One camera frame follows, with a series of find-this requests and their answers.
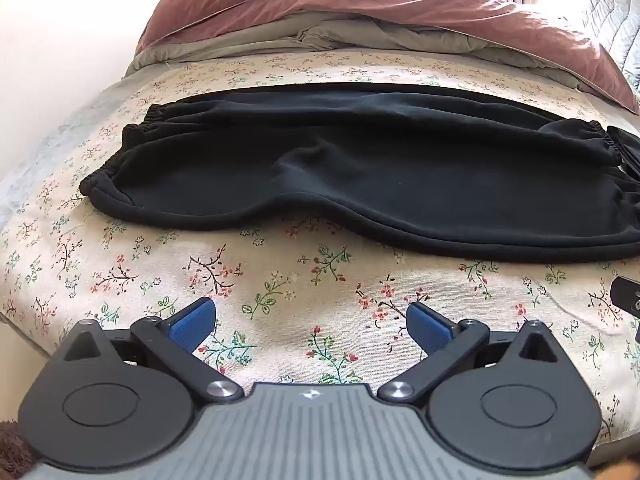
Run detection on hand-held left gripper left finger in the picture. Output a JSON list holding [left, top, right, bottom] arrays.
[[60, 296, 246, 406]]

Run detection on black pants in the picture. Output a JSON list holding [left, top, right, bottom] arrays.
[[79, 84, 640, 265]]

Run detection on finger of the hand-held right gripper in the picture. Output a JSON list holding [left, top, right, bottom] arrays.
[[611, 275, 640, 319]]

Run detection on grey quilted headboard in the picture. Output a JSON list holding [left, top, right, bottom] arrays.
[[580, 0, 640, 91]]

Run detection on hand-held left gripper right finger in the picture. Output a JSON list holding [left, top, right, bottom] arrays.
[[377, 301, 559, 406]]

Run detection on folded black garment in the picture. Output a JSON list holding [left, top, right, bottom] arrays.
[[607, 127, 640, 182]]

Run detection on floral bed sheet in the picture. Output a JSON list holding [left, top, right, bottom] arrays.
[[0, 47, 640, 461]]

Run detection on pink and grey duvet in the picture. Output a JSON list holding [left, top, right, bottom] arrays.
[[125, 0, 640, 116]]

